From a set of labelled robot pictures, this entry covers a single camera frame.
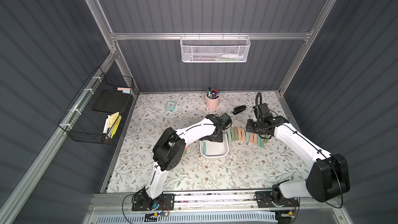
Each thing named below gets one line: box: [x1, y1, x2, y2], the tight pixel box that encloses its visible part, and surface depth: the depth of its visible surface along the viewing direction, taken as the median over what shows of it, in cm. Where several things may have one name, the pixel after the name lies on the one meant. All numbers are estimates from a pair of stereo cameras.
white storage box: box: [199, 129, 230, 159], surface depth 93 cm
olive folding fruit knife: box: [233, 126, 239, 141], surface depth 98 cm
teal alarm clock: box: [165, 101, 177, 112], surface depth 111 cm
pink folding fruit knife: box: [237, 126, 243, 142], surface depth 98 cm
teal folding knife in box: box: [202, 140, 207, 156], surface depth 93 cm
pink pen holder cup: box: [205, 95, 221, 110], surface depth 111 cm
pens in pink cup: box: [206, 87, 221, 100], surface depth 105 cm
